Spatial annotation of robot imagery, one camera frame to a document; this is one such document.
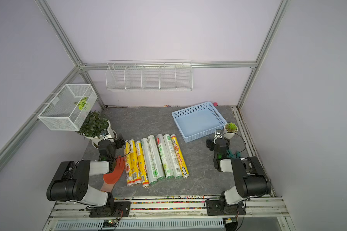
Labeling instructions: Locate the large potted green plant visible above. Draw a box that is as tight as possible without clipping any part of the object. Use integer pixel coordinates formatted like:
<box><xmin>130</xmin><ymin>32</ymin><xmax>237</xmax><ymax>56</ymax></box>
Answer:
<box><xmin>76</xmin><ymin>111</ymin><xmax>117</xmax><ymax>149</ymax></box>

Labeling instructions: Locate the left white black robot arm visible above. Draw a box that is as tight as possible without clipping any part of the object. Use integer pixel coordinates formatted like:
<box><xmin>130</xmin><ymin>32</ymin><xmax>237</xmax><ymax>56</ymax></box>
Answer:
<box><xmin>46</xmin><ymin>138</ymin><xmax>126</xmax><ymax>209</ymax></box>

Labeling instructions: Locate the red orange work glove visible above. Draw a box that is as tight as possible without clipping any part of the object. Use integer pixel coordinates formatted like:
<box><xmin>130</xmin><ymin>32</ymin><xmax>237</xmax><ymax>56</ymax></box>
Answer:
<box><xmin>100</xmin><ymin>156</ymin><xmax>125</xmax><ymax>193</ymax></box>

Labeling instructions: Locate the small white potted succulent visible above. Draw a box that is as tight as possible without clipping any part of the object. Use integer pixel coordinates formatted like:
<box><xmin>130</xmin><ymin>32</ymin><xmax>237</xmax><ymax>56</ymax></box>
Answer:
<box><xmin>223</xmin><ymin>123</ymin><xmax>238</xmax><ymax>140</ymax></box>

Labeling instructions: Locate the yellow plastic wrap roll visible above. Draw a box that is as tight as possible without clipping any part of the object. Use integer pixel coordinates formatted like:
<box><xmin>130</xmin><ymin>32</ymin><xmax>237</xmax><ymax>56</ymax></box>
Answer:
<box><xmin>170</xmin><ymin>134</ymin><xmax>190</xmax><ymax>179</ymax></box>

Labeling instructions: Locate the white wire basket left wall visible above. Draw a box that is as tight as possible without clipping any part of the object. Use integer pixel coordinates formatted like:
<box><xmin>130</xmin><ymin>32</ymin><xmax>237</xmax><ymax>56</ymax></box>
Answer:
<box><xmin>38</xmin><ymin>84</ymin><xmax>97</xmax><ymax>131</ymax></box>

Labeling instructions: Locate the light blue plastic basket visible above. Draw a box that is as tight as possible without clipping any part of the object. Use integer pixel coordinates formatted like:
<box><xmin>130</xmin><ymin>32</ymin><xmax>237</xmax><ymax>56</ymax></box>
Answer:
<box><xmin>172</xmin><ymin>102</ymin><xmax>227</xmax><ymax>143</ymax></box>

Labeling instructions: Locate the green work glove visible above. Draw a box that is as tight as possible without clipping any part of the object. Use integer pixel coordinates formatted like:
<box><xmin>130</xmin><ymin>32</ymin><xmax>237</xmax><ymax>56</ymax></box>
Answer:
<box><xmin>226</xmin><ymin>150</ymin><xmax>245</xmax><ymax>159</ymax></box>

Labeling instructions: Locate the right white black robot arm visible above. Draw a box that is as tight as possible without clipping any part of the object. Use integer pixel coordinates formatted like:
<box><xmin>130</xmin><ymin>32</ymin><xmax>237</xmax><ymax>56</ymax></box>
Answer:
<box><xmin>206</xmin><ymin>138</ymin><xmax>271</xmax><ymax>207</ymax></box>

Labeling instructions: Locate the yellow wrap roll leftmost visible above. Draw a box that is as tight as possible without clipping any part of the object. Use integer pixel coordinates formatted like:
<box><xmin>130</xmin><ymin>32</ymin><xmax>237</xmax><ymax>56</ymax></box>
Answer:
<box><xmin>124</xmin><ymin>140</ymin><xmax>134</xmax><ymax>187</ymax></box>

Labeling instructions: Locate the white wire shelf back wall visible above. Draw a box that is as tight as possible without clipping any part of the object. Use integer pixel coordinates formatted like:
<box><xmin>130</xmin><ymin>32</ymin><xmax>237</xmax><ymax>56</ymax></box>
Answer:
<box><xmin>105</xmin><ymin>60</ymin><xmax>193</xmax><ymax>91</ymax></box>

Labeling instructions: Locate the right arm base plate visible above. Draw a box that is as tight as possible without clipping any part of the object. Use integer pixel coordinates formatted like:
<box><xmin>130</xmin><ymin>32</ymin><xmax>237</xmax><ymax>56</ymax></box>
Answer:
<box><xmin>204</xmin><ymin>199</ymin><xmax>246</xmax><ymax>216</ymax></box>

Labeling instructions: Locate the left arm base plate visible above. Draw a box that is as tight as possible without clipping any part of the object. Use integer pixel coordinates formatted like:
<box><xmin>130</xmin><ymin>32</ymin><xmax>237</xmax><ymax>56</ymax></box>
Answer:
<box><xmin>89</xmin><ymin>201</ymin><xmax>131</xmax><ymax>218</ymax></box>

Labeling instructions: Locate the aluminium rail frame front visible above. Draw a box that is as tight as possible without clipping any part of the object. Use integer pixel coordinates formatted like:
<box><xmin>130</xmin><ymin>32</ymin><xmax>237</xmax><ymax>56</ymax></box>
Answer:
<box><xmin>43</xmin><ymin>195</ymin><xmax>296</xmax><ymax>231</ymax></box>

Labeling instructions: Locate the green leaf in wire basket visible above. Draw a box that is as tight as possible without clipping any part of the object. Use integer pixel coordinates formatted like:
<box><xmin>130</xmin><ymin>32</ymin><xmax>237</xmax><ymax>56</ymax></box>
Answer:
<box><xmin>74</xmin><ymin>97</ymin><xmax>91</xmax><ymax>111</ymax></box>

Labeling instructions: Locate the white green wrap roll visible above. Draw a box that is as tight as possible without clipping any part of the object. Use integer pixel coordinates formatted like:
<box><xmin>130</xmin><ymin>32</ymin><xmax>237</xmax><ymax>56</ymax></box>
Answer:
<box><xmin>141</xmin><ymin>138</ymin><xmax>158</xmax><ymax>185</ymax></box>
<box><xmin>163</xmin><ymin>134</ymin><xmax>183</xmax><ymax>179</ymax></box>
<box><xmin>156</xmin><ymin>134</ymin><xmax>174</xmax><ymax>179</ymax></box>
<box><xmin>147</xmin><ymin>135</ymin><xmax>165</xmax><ymax>181</ymax></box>

